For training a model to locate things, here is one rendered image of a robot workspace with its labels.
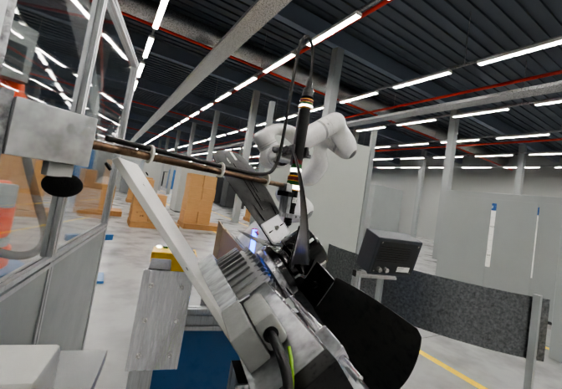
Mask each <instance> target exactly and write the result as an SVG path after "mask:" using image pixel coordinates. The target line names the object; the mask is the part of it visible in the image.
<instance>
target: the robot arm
mask: <svg viewBox="0 0 562 389"><path fill-rule="evenodd" d="M283 128H284V124H281V123H278V124H273V125H270V126H267V127H265V128H263V129H262V130H260V131H258V132H256V133H255V134H254V136H253V139H254V142H255V144H256V146H257V148H258V150H259V152H260V154H259V158H258V159H259V162H260V164H261V165H262V166H263V167H264V168H267V169H271V168H273V166H274V164H275V162H276V159H277V156H278V150H279V147H280V144H278V142H277V141H276V140H275V136H276V135H278V136H282V133H283ZM295 129H296V128H295V127H293V126H291V125H287V128H286V133H285V137H284V138H285V139H287V140H288V141H289V142H290V143H291V144H292V145H290V146H286V145H284V146H283V150H282V154H281V157H280V160H279V163H278V166H277V168H278V167H284V166H287V165H288V164H290V161H291V156H292V155H293V152H292V150H294V151H295V147H296V145H295V144H294V134H295ZM312 147H314V153H313V155H312V158H311V155H310V154H309V149H310V148H312ZM328 148H329V149H330V150H331V151H332V152H334V153H335V154H336V155H337V156H339V157H340V158H342V159H346V160H347V159H350V158H352V157H353V156H354V155H355V154H356V152H357V144H356V140H355V138H354V136H353V135H352V133H351V132H350V130H349V128H348V127H347V125H346V122H345V118H344V116H343V115H342V114H341V113H338V112H333V113H330V114H328V115H326V116H324V117H322V118H320V119H318V120H317V121H315V122H313V123H311V124H310V125H309V126H308V132H307V137H306V142H305V148H304V158H307V159H310V161H309V163H308V164H307V166H306V167H305V168H304V169H303V170H302V172H301V175H302V178H303V183H304V186H306V187H308V186H313V185H314V184H316V183H317V182H318V181H319V180H320V179H321V177H322V176H323V175H324V174H325V172H326V171H327V169H328V159H327V154H326V152H327V149H328ZM304 158H303V163H304ZM306 204H307V212H308V219H309V218H310V217H311V216H312V214H313V212H314V206H313V204H312V203H311V201H310V200H309V199H308V198H306ZM294 213H295V214H298V215H300V194H299V192H298V198H297V203H296V207H295V211H294ZM252 228H257V229H258V233H259V235H258V236H257V238H261V239H263V240H267V241H268V239H267V237H266V236H265V234H264V233H263V231H262V229H261V228H260V227H259V226H258V224H257V222H256V221H254V222H253V223H252V224H251V225H250V226H248V227H247V228H246V229H245V230H244V232H245V233H248V234H250V235H251V233H252ZM230 234H231V236H232V237H233V239H234V240H235V241H236V242H237V243H238V245H239V246H240V247H241V248H242V249H244V248H245V247H246V246H247V247H248V248H249V244H250V238H248V237H246V236H245V235H243V234H242V233H240V234H239V235H238V236H236V235H235V236H234V235H233V234H232V233H230Z"/></svg>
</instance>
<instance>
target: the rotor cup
mask: <svg viewBox="0 0 562 389"><path fill-rule="evenodd" d="M297 231H298V229H297V230H296V231H294V232H293V233H291V234H290V235H289V236H287V237H286V238H284V239H283V240H281V241H280V243H279V245H280V248H279V249H278V250H277V251H275V250H274V249H273V248H272V247H271V246H269V245H266V246H264V247H263V248H262V251H263V253H264V254H265V255H267V256H268V257H269V258H270V259H271V260H272V262H273V263H274V265H275V266H276V267H277V269H278V271H279V272H280V273H281V275H282V276H283V278H284V281H285V282H286V284H287V286H288V290H289V291H290V292H291V293H292V295H294V294H296V293H297V292H298V285H297V284H296V282H295V280H296V279H297V278H298V277H301V278H302V279H305V278H306V277H307V276H308V274H309V272H310V271H311V269H312V268H313V267H314V265H315V264H316V262H319V264H322V263H323V262H324V261H325V260H326V262H325V263H324V264H322V266H324V265H325V264H326V263H327V262H328V257H327V253H326V252H325V250H324V247H323V245H322V244H321V242H320V241H319V240H318V239H317V238H316V236H315V235H314V234H313V233H312V232H311V231H310V230H309V239H311V238H313V239H314V241H312V242H311V243H310V244H309V265H307V264H295V265H294V267H293V268H292V269H290V268H289V264H290V258H291V254H292V251H293V250H290V249H289V244H290V243H294V241H295V238H296V234H297Z"/></svg>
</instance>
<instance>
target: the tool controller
mask: <svg viewBox="0 0 562 389"><path fill-rule="evenodd" d="M421 248H422V242H421V241H419V240H418V239H416V238H414V237H412V236H411V235H410V234H409V233H398V232H392V231H386V230H380V229H374V228H367V229H366V231H365V236H364V238H363V242H362V244H361V247H360V251H359V254H358V257H357V260H356V262H357V263H358V264H359V266H361V267H362V268H363V270H364V271H366V273H368V274H380V275H391V276H401V277H411V274H412V272H413V269H414V267H415V264H416V261H417V258H418V255H419V253H420V251H421Z"/></svg>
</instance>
